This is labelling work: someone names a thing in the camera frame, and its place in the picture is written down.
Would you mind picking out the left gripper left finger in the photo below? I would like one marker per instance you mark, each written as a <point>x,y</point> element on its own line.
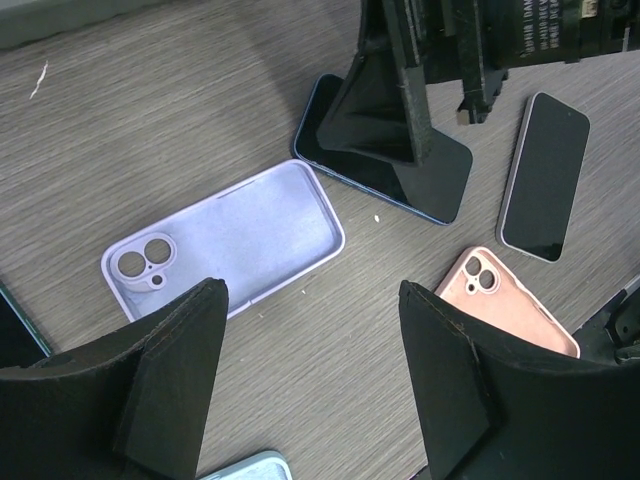
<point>132,404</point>

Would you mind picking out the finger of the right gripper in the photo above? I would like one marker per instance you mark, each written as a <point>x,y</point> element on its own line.
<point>381,110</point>

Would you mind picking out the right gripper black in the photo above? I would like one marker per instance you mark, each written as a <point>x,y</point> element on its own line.
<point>478,41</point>

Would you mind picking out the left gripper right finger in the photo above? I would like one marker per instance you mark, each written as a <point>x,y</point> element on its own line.
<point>493,406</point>

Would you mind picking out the blue phone black screen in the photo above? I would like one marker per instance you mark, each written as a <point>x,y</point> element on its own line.
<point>433,191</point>

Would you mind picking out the lilac phone case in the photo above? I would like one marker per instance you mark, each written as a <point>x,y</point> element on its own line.
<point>257,236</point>

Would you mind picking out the pink phone case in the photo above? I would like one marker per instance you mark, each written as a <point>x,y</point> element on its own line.
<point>481,285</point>

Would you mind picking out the green phone black screen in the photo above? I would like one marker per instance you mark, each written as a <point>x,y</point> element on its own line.
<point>21,344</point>

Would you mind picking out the white phone black screen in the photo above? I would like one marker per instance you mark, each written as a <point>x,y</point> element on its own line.
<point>543,178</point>

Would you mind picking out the light blue phone case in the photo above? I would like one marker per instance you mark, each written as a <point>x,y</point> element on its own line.
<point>266,465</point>

